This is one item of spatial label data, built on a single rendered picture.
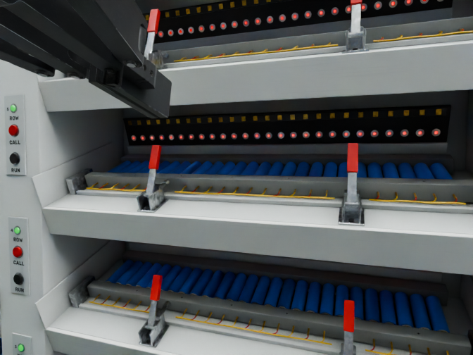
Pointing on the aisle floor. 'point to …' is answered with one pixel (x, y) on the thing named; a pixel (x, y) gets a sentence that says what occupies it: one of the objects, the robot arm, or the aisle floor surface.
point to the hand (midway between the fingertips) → (135, 82)
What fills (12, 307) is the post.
